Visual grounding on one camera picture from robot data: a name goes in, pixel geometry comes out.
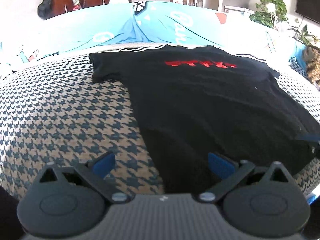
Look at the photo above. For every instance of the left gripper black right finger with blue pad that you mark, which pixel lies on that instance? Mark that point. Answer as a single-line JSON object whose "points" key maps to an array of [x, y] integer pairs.
{"points": [[230, 173]]}

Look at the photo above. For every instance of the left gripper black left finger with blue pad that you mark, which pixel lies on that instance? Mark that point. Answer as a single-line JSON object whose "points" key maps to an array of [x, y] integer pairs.
{"points": [[92, 173]]}

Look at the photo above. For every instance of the black t-shirt red print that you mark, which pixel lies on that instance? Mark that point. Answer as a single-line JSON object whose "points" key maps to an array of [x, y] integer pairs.
{"points": [[189, 103]]}

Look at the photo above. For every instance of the houndstooth patterned mat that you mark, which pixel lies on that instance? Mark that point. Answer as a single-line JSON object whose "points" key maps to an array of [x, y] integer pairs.
{"points": [[56, 112]]}

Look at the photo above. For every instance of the blue cartoon bed sheet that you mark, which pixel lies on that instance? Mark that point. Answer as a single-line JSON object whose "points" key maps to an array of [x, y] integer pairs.
{"points": [[142, 23]]}

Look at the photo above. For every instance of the small leafy plant right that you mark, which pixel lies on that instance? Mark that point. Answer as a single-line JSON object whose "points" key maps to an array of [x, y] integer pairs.
{"points": [[302, 33]]}

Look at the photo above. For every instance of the green potted plant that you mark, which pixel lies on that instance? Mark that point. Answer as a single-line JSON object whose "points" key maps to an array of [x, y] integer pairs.
{"points": [[269, 13]]}

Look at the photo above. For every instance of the white low cabinet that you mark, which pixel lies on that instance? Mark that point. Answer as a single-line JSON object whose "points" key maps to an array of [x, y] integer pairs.
{"points": [[237, 10]]}

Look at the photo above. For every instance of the brown wooden chair left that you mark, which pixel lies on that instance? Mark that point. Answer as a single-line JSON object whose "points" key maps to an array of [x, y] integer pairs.
{"points": [[59, 7]]}

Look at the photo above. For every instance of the black television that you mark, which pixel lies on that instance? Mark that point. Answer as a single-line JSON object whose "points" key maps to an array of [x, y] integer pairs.
{"points": [[309, 9]]}

